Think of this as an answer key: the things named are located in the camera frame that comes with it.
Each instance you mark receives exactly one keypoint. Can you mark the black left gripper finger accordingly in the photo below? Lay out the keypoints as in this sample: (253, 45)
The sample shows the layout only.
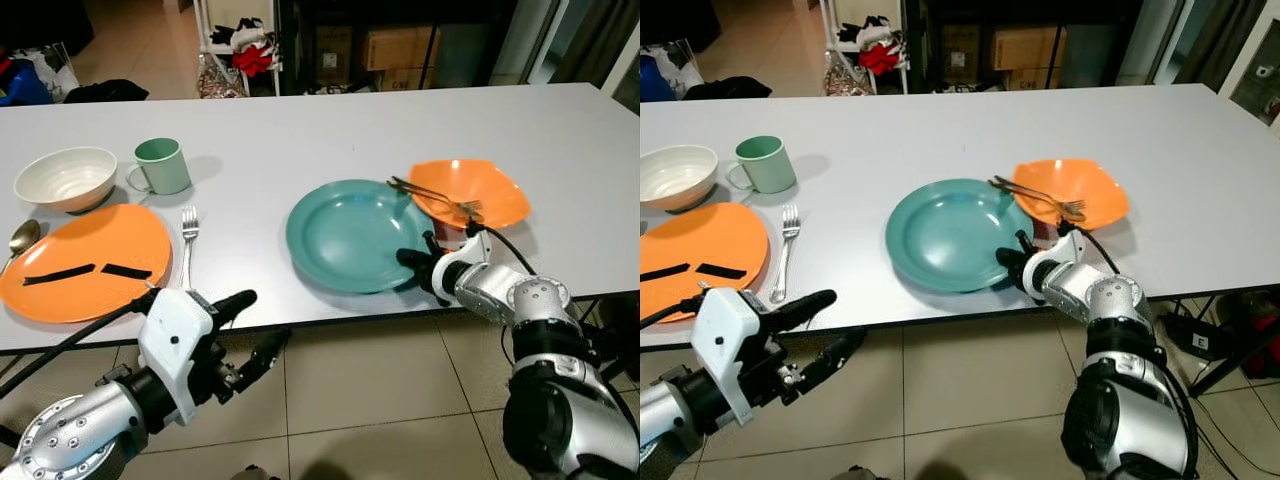
(265, 360)
(232, 305)
(838, 358)
(800, 308)

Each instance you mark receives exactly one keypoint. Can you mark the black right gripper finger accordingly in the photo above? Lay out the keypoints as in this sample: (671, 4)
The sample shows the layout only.
(415, 261)
(1012, 259)
(1024, 242)
(432, 244)

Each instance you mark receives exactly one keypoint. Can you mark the teal round plate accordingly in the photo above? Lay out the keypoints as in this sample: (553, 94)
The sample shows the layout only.
(345, 235)
(945, 235)

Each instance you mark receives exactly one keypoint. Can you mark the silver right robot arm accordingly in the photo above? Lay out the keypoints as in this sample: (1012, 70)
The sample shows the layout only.
(560, 400)
(1125, 400)

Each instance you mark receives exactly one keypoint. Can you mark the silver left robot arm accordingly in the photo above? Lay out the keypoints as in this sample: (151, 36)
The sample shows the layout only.
(70, 435)
(680, 415)

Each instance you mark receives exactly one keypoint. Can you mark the silver metal fork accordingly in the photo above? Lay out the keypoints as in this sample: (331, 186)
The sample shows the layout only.
(188, 235)
(789, 230)

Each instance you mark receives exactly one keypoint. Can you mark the orange angular bowl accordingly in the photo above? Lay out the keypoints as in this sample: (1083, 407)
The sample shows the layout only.
(490, 185)
(1095, 185)

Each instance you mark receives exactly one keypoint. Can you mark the short black strip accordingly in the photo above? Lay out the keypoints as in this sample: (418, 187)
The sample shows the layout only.
(126, 271)
(723, 271)

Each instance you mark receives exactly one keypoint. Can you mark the orange flat plate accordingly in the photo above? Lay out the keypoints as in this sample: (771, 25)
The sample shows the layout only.
(90, 240)
(700, 235)

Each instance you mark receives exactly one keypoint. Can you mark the long black strip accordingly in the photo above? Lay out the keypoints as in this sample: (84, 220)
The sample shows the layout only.
(58, 274)
(665, 272)

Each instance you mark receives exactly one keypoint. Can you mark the green mug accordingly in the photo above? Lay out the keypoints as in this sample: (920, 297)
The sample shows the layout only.
(165, 165)
(768, 165)

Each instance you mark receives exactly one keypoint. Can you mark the small brown cardboard box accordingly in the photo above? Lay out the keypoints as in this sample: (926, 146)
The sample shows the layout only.
(405, 80)
(1032, 79)

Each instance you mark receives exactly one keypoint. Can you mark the white ceramic bowl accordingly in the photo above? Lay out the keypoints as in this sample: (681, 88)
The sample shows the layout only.
(65, 180)
(675, 178)

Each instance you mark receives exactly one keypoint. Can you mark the large brown cardboard box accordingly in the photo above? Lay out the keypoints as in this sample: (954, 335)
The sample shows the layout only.
(400, 48)
(1028, 48)

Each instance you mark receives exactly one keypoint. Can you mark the dark storage shelf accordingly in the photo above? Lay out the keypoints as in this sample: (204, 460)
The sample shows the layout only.
(470, 50)
(1090, 50)

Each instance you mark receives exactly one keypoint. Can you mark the silver metal spoon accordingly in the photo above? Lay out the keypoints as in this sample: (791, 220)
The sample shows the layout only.
(24, 236)

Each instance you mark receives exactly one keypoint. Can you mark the patterned shiny bag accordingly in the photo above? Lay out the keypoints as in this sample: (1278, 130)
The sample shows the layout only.
(842, 76)
(215, 78)

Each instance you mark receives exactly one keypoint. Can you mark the black bag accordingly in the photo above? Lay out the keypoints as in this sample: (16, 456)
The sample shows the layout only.
(728, 88)
(105, 90)

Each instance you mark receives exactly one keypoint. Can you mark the red cloth item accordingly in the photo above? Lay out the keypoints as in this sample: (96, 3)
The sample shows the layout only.
(254, 60)
(880, 58)

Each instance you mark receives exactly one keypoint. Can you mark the pink red floor appliance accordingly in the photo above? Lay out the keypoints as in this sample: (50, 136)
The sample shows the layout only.
(1265, 340)

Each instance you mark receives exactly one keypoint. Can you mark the white glass door cabinet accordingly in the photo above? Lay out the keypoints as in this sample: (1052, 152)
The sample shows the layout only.
(625, 75)
(1255, 70)

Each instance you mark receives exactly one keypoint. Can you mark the blue bag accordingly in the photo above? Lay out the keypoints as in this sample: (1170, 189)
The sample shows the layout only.
(655, 82)
(22, 85)

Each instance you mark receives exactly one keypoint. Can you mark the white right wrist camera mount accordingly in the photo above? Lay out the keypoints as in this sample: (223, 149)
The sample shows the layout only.
(1060, 268)
(462, 268)

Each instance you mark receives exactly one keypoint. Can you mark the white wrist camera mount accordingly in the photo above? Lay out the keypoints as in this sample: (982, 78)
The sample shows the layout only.
(728, 345)
(1060, 268)
(172, 345)
(462, 268)

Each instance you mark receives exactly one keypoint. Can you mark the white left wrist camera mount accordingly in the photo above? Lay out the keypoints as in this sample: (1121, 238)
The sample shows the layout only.
(172, 345)
(728, 345)

